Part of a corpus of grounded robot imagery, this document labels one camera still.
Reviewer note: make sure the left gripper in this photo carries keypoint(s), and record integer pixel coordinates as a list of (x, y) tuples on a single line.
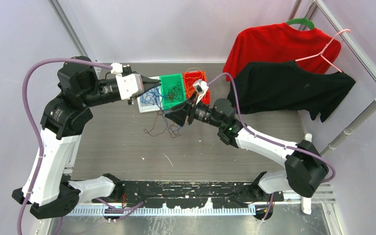
[(148, 85)]

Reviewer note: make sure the green hanger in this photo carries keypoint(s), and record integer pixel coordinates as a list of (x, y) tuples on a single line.
[(302, 21)]

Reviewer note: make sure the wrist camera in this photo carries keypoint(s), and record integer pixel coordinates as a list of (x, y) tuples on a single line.
[(129, 86), (201, 87)]

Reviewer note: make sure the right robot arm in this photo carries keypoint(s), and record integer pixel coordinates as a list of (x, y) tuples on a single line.
[(303, 171)]

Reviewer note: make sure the black t-shirt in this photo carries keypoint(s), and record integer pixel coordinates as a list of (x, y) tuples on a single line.
[(264, 87)]

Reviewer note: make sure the pink hanger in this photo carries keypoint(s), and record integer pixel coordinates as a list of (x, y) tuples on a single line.
[(321, 53)]

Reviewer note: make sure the red plastic bin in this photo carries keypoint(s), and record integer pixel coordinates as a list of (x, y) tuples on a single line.
[(189, 77)]

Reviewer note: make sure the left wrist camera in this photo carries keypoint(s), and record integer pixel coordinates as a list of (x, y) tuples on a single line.
[(129, 86)]

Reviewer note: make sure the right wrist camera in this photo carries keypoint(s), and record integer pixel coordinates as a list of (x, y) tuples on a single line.
[(201, 87)]

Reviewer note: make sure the aluminium corner post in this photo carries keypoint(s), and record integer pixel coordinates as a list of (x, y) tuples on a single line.
[(64, 11)]

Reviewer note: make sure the metal clothes rack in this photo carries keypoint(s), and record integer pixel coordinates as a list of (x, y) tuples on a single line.
[(355, 158)]

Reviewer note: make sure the white plastic bin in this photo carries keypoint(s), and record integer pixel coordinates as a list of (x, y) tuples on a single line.
[(150, 101)]

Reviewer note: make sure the green plastic bin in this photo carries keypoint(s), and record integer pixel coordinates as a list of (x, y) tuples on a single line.
[(172, 89)]

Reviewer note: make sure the red t-shirt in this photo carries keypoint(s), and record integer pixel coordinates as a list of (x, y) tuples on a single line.
[(280, 42)]

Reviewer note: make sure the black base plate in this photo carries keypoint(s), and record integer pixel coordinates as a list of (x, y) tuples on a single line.
[(188, 195)]

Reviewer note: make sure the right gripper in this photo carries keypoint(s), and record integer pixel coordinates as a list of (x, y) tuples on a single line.
[(179, 113)]

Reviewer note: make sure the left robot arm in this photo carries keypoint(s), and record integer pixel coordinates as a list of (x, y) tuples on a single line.
[(83, 84)]

